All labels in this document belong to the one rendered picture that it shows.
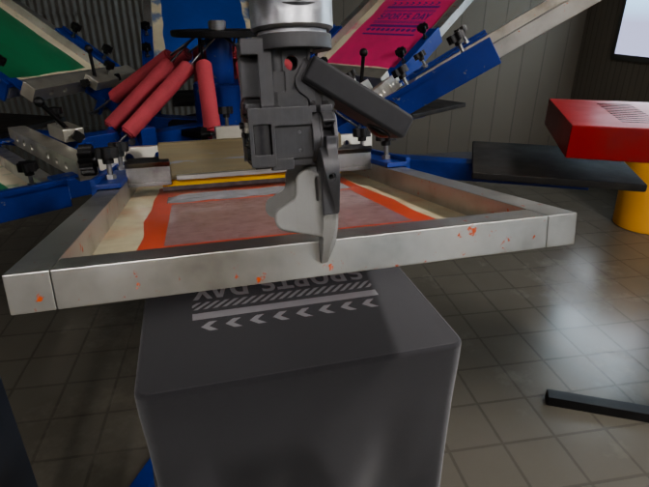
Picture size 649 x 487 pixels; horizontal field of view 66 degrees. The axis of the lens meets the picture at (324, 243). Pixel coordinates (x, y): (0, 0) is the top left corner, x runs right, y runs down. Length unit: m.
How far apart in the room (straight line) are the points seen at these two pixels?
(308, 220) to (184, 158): 0.62
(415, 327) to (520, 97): 4.84
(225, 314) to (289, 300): 0.11
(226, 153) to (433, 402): 0.63
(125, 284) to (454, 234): 0.33
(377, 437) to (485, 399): 1.36
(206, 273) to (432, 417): 0.46
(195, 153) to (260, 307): 0.40
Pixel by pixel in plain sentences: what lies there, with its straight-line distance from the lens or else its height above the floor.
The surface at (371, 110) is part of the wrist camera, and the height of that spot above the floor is 1.29.
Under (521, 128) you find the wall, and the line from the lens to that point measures 5.60.
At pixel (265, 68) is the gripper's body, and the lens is 0.47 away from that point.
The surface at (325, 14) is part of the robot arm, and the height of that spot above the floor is 1.37.
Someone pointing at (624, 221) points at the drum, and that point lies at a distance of 4.05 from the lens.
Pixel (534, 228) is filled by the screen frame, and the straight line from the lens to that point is 0.60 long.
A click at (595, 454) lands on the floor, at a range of 2.08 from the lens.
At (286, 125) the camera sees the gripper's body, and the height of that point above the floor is 1.28.
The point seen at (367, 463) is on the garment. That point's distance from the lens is 0.84.
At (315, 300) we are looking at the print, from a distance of 0.82.
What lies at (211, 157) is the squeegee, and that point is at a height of 1.11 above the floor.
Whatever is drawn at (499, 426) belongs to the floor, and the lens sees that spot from 2.05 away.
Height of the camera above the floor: 1.38
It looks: 25 degrees down
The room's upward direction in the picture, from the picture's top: straight up
